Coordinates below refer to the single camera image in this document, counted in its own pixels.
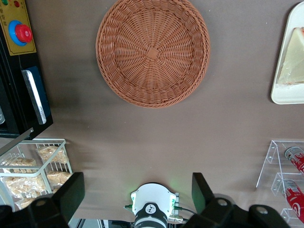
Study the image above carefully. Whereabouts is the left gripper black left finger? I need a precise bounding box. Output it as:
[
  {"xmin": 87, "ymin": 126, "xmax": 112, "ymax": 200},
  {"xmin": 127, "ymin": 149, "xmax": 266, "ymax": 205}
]
[{"xmin": 27, "ymin": 172, "xmax": 86, "ymax": 228}]

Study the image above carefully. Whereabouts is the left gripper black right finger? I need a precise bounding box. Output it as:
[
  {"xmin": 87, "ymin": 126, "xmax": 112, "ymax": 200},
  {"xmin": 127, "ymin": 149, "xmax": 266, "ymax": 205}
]
[{"xmin": 180, "ymin": 172, "xmax": 241, "ymax": 228}]

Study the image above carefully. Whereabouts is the triangle sandwich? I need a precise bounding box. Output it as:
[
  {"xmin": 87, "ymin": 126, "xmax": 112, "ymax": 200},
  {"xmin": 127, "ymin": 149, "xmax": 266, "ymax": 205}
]
[{"xmin": 277, "ymin": 27, "xmax": 304, "ymax": 85}]

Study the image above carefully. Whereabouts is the cream plastic tray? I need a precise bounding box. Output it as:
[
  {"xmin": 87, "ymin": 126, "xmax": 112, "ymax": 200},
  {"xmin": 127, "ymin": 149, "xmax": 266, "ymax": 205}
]
[{"xmin": 270, "ymin": 2, "xmax": 304, "ymax": 105}]

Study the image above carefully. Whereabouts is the brown round wicker basket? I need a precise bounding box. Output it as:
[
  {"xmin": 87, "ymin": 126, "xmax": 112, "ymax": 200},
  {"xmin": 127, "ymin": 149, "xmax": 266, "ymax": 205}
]
[{"xmin": 95, "ymin": 0, "xmax": 211, "ymax": 109}]

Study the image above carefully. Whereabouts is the clear acrylic bottle rack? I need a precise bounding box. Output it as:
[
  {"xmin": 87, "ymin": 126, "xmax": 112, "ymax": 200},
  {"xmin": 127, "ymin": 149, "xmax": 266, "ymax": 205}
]
[{"xmin": 256, "ymin": 140, "xmax": 304, "ymax": 226}]

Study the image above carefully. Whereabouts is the black appliance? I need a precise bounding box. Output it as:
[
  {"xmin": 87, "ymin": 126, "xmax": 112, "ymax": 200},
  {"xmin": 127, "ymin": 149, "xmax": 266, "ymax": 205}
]
[{"xmin": 0, "ymin": 0, "xmax": 54, "ymax": 141}]

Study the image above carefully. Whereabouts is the yellow control panel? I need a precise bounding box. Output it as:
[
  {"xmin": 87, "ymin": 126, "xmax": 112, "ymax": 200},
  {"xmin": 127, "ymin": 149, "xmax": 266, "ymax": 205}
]
[{"xmin": 0, "ymin": 0, "xmax": 38, "ymax": 57}]

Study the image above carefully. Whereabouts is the red emergency stop button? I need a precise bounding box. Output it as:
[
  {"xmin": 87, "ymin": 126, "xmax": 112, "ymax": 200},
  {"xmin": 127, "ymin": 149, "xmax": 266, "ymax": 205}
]
[{"xmin": 9, "ymin": 20, "xmax": 32, "ymax": 46}]

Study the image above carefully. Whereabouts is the white wire rack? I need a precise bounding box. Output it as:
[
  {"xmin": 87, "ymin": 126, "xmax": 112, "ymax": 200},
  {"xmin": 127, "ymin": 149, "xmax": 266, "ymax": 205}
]
[{"xmin": 0, "ymin": 139, "xmax": 73, "ymax": 211}]

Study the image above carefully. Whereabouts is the silver appliance handle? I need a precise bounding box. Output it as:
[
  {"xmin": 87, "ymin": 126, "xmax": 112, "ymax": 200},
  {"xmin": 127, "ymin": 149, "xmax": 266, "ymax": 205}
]
[{"xmin": 20, "ymin": 69, "xmax": 48, "ymax": 125}]

